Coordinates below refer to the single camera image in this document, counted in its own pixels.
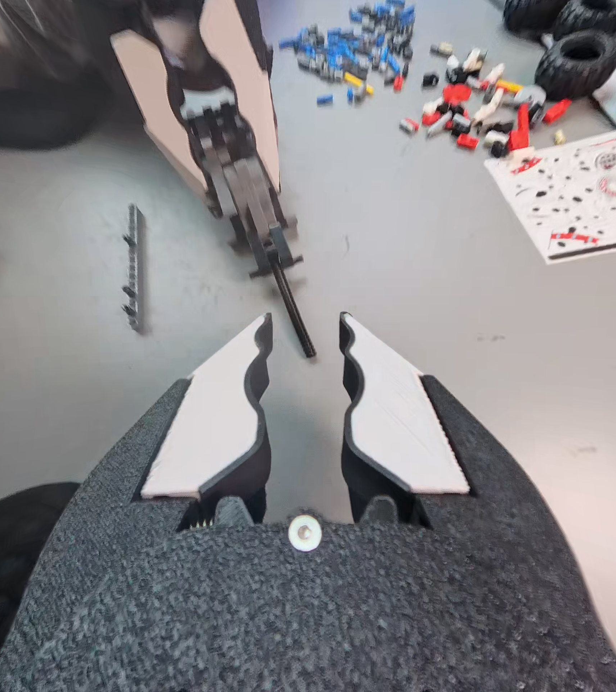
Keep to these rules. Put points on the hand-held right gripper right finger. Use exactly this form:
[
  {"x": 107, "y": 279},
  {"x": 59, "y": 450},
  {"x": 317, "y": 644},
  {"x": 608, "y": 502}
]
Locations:
[{"x": 400, "y": 432}]

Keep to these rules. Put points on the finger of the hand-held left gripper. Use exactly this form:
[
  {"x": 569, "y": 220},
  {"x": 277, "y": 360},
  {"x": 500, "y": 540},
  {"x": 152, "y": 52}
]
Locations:
[
  {"x": 248, "y": 92},
  {"x": 156, "y": 97}
]

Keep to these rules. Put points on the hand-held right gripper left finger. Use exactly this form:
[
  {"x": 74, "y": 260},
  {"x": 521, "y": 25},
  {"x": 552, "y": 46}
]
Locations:
[{"x": 205, "y": 432}]

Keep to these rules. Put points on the toy truck chassis assembly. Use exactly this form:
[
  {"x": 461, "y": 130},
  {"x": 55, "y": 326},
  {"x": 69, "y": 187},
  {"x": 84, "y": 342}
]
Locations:
[{"x": 243, "y": 189}]

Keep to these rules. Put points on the long grey beam black pins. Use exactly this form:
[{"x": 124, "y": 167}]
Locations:
[{"x": 135, "y": 270}]

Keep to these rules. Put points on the pile of blue black pins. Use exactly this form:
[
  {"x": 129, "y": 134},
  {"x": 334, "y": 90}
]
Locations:
[{"x": 351, "y": 48}]

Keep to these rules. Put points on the pile of red white pieces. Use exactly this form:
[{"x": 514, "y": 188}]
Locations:
[{"x": 475, "y": 113}]

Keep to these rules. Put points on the sticker sheet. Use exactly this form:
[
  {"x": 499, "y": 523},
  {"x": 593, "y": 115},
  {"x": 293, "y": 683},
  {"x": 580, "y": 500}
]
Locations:
[{"x": 583, "y": 200}]

